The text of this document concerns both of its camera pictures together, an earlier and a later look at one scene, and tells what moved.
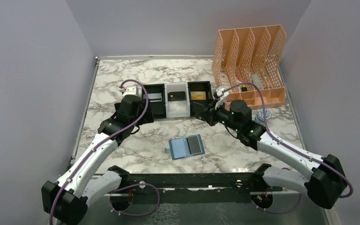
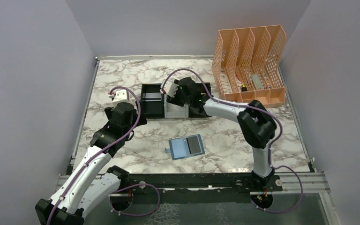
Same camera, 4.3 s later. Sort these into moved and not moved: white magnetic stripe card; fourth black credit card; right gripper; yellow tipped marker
Moved: right gripper
Not moved: fourth black credit card; yellow tipped marker; white magnetic stripe card
